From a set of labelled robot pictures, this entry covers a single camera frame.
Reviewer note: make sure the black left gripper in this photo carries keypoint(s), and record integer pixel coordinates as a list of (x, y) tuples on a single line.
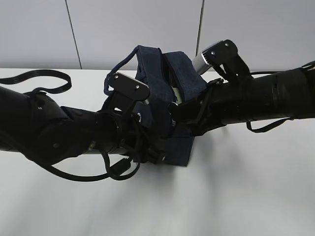
[(151, 147)]

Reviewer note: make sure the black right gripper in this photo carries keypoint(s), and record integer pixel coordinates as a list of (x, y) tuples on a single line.
[(198, 115)]

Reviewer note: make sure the green lidded glass container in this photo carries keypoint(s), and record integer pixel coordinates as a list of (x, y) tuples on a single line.
[(178, 95)]

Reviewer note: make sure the dark navy lunch bag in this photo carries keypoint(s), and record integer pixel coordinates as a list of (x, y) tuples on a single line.
[(161, 72)]

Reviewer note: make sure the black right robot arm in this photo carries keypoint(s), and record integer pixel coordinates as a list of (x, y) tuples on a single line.
[(261, 103)]

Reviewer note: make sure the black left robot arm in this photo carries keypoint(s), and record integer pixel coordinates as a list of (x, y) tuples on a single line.
[(46, 133)]

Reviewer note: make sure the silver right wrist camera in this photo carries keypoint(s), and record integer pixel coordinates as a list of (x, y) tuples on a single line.
[(223, 57)]

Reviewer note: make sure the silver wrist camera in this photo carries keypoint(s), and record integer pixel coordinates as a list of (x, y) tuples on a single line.
[(129, 87), (223, 57)]

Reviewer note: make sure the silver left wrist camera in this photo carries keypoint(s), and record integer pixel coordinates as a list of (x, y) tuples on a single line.
[(129, 87)]

